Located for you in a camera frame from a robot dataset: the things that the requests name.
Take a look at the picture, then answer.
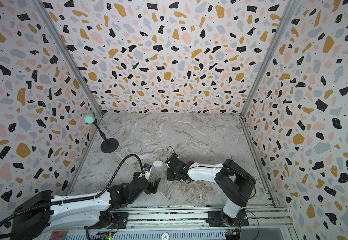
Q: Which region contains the white earbud charging case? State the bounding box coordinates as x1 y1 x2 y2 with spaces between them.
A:
153 161 164 168

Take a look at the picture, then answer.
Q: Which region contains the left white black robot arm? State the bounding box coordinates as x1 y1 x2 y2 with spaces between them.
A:
10 172 161 240

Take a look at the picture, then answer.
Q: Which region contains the poker chip 500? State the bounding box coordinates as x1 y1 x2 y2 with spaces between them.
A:
161 232 170 240

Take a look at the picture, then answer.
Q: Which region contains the mint green microphone on stand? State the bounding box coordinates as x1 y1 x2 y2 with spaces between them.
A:
84 113 119 154

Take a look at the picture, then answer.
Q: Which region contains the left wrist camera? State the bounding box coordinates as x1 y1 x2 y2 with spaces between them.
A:
143 164 152 181

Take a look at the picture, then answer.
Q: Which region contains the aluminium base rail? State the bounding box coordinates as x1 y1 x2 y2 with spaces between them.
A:
37 205 297 240

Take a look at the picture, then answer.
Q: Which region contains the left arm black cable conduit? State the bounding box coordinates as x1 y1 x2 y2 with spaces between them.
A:
0 153 145 240

